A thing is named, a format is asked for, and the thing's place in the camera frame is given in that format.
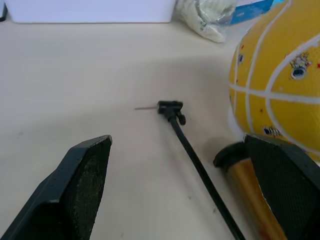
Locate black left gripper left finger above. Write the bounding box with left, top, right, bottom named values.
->
left=0, top=134, right=113, bottom=240

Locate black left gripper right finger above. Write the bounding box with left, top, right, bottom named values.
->
left=243, top=134, right=320, bottom=240

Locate gold hand pump black hose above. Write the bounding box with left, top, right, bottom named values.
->
left=134, top=99, right=288, bottom=240

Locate yellow ball with white stripes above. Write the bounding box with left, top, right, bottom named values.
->
left=227, top=0, right=320, bottom=161

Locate blue printed carton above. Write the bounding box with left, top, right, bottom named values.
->
left=229, top=0, right=285, bottom=26

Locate clear bag of white items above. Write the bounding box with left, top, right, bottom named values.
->
left=173, top=0, right=239, bottom=44

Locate white plastic box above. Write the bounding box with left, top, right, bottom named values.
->
left=4, top=0, right=177, bottom=25

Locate small black object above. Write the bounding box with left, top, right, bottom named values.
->
left=0, top=4, right=9, bottom=23

